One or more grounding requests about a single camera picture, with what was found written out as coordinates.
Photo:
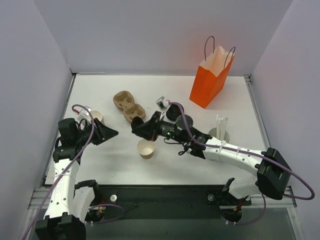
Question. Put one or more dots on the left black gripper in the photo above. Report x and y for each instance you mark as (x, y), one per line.
(97, 132)

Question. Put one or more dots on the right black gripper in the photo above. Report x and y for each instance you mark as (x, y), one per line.
(153, 125)

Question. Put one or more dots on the single brown paper cup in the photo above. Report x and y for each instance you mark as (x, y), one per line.
(146, 148)

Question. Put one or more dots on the black cup lid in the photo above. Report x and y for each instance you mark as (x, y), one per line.
(136, 121)

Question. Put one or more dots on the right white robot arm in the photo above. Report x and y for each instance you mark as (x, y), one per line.
(207, 147)

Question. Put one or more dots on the stack of paper cups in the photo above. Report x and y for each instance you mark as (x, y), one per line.
(97, 115)

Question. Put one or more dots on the stack of black lids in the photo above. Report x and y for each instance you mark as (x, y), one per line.
(173, 112)

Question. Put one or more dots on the brown pulp cup carrier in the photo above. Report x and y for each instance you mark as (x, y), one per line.
(125, 102)

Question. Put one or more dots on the white straw holder cup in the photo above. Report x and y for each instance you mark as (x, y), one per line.
(213, 132)

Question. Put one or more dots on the white wrapped straws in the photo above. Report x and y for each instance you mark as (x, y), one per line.
(221, 125)

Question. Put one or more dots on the orange paper bag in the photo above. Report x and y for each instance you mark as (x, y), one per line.
(211, 74)

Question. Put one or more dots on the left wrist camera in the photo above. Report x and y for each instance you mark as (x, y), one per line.
(83, 113)

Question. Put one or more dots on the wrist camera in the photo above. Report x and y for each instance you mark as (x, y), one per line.
(163, 105)
(83, 113)

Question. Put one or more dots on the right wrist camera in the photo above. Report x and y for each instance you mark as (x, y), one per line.
(163, 105)

